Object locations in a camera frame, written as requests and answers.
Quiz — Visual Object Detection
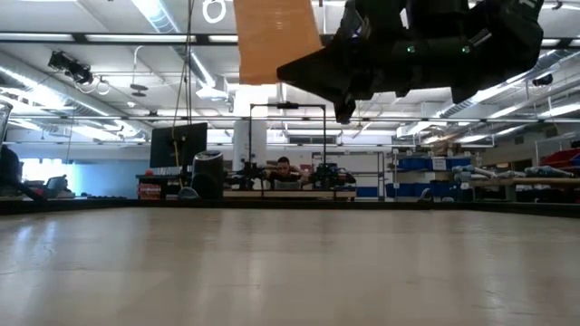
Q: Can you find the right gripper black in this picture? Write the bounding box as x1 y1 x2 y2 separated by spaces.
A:
275 0 410 125

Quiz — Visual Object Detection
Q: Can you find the orange sponge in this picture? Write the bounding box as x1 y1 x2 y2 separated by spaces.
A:
233 0 324 87

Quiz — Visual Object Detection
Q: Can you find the person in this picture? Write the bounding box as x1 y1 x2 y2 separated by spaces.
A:
264 156 310 191

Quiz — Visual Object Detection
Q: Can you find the white square pillar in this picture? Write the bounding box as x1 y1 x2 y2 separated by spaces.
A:
232 84 269 172

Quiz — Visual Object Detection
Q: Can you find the blue storage bin row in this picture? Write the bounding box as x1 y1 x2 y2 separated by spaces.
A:
398 156 473 172

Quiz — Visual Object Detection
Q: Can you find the distant wooden workbench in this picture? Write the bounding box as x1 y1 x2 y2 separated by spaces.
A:
222 188 358 201

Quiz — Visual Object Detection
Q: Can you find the large blue storage bin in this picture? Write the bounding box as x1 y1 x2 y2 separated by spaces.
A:
385 180 459 199

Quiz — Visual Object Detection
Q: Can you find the white ceiling unit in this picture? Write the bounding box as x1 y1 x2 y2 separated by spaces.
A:
195 74 230 102

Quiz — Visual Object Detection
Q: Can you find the black computer monitor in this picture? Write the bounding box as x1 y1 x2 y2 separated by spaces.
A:
150 122 209 169

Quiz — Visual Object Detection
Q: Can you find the small hanging ceiling fixture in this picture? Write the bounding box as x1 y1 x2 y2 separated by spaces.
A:
130 44 150 99

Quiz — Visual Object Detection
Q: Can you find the red crate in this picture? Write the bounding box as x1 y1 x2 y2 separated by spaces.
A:
137 182 163 201

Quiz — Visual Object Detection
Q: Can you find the long wooden table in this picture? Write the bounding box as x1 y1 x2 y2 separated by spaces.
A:
470 177 580 203

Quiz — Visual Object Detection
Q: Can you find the red storage bin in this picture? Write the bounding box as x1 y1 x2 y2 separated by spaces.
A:
539 148 580 169

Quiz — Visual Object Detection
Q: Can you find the dark office chair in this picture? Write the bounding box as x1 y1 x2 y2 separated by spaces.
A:
44 175 69 199

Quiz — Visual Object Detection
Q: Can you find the black hanging cable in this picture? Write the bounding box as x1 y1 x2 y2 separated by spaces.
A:
170 0 197 189

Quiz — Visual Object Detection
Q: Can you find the white cable loop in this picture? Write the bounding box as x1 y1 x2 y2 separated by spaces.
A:
201 0 227 25

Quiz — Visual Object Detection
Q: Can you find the silver ventilation duct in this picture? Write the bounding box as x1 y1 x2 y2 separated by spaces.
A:
0 52 153 141
437 47 580 120

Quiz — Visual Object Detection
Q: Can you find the black ceiling-mounted camera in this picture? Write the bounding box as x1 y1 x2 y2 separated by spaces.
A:
48 50 94 86

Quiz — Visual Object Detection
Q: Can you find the black metal table frame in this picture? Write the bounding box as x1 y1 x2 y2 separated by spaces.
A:
0 197 580 219

